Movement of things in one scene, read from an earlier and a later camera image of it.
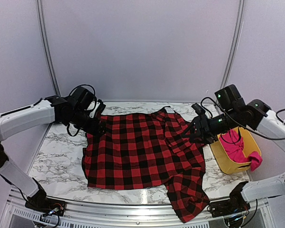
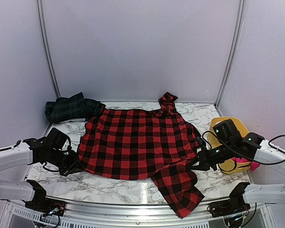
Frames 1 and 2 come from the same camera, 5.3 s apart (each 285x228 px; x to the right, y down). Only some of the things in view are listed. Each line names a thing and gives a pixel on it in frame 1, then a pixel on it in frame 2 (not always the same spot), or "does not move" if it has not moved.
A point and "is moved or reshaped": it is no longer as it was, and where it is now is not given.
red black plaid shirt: (148, 150) is moved or reshaped
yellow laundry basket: (228, 165) does not move
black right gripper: (200, 122) -> (204, 160)
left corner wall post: (43, 26) does not move
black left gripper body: (79, 120) -> (65, 164)
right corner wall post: (233, 43) does not move
